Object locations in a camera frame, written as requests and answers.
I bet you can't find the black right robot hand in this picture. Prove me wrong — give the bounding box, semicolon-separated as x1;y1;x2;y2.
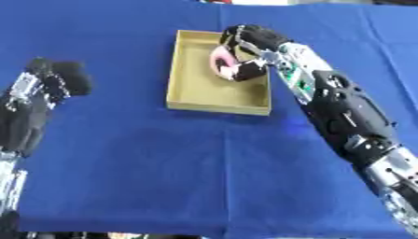
214;23;294;82

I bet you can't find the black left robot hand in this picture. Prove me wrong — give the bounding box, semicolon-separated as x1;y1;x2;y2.
24;57;95;110

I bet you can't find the pink ring toy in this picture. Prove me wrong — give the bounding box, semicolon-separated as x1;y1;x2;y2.
209;45;242;80

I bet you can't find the tan cardboard box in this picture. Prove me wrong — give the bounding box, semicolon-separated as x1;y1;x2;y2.
164;29;273;117

